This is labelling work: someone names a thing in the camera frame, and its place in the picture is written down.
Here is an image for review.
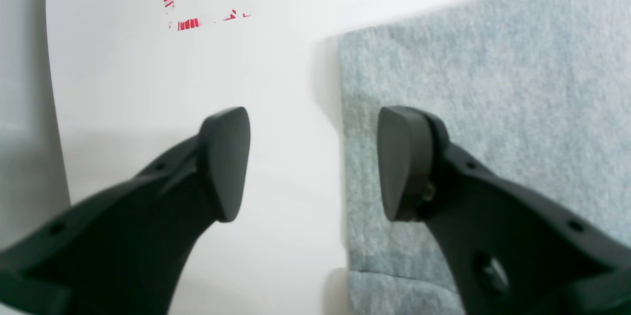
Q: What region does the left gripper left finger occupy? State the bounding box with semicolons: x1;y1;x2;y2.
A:
0;107;250;315

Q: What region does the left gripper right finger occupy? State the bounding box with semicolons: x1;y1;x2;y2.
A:
377;106;631;315

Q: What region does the grey T-shirt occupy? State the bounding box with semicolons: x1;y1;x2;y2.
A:
338;0;631;315

